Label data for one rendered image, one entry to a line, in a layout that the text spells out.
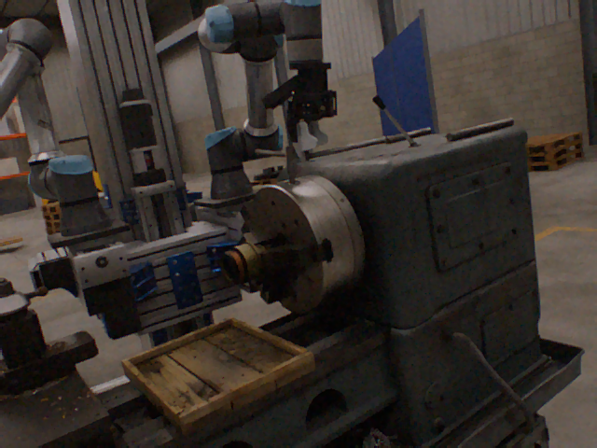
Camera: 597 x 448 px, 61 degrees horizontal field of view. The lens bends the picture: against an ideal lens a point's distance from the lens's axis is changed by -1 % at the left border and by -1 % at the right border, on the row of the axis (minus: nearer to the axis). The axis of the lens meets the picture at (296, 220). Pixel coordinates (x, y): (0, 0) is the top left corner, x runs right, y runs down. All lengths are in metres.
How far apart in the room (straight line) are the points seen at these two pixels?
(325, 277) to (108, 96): 1.06
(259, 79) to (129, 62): 0.49
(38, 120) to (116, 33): 0.40
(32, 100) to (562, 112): 10.90
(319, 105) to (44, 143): 0.99
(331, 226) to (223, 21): 0.48
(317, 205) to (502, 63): 11.40
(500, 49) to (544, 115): 1.74
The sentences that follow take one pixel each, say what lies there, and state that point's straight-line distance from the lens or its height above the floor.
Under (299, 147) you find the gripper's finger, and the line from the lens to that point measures 1.12.
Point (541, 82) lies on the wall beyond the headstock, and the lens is 12.00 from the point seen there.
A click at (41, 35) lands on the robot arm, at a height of 1.74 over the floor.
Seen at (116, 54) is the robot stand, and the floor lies 1.70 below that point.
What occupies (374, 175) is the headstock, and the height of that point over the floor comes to 1.23.
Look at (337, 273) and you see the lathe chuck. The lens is 1.13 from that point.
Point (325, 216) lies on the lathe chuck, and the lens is 1.11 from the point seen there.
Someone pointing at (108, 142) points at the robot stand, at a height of 1.42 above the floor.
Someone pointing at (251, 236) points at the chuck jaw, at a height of 1.13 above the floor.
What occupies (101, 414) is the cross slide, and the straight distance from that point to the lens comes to 0.92.
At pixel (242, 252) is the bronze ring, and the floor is 1.11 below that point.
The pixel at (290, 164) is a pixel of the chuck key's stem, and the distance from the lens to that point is 1.16.
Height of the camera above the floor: 1.36
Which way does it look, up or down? 10 degrees down
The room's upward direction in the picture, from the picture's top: 10 degrees counter-clockwise
